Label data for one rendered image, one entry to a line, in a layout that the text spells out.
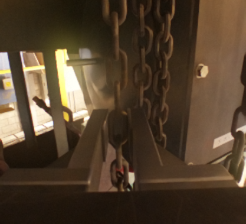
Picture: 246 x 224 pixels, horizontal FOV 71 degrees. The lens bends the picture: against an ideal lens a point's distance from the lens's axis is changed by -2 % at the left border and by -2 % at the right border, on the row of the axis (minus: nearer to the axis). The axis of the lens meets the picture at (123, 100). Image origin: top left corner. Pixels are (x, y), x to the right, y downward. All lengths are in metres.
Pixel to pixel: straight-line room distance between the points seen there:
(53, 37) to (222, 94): 0.51
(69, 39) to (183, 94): 0.50
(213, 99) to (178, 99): 0.05
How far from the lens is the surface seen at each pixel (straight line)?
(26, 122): 1.00
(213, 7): 0.24
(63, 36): 0.64
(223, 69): 0.27
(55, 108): 0.65
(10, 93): 3.28
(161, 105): 0.19
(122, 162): 0.16
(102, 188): 0.98
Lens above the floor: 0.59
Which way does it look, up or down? 18 degrees up
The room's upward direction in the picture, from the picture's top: 179 degrees clockwise
